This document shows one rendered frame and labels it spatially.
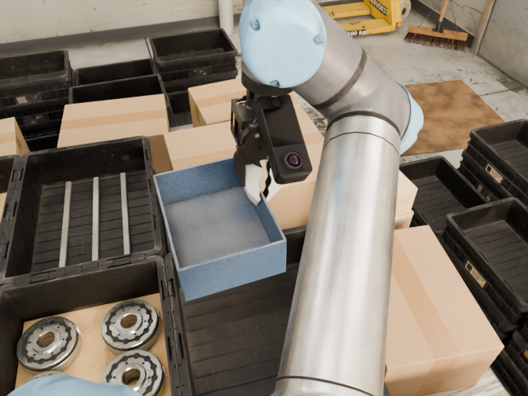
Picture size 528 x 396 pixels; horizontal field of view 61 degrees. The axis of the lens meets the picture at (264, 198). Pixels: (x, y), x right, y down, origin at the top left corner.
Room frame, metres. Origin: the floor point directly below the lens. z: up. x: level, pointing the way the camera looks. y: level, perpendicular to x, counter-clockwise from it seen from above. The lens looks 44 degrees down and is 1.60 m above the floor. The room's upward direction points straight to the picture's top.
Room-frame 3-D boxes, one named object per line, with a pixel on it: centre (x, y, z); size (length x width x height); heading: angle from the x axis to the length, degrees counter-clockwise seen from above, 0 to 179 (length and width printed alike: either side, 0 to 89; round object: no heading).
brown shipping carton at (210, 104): (1.23, 0.07, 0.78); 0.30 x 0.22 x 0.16; 112
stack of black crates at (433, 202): (1.32, -0.71, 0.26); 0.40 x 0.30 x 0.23; 18
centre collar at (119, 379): (0.33, 0.22, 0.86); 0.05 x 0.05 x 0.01
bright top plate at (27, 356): (0.40, 0.39, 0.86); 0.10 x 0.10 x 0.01
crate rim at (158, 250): (0.70, 0.39, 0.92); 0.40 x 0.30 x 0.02; 15
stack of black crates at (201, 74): (2.17, 0.36, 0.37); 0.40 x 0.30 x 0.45; 108
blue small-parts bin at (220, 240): (0.46, 0.07, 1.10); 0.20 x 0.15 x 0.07; 19
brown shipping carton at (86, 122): (1.11, 0.44, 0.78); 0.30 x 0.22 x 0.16; 103
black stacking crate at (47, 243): (0.70, 0.39, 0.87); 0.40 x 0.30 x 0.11; 15
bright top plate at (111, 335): (0.44, 0.25, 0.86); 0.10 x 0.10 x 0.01
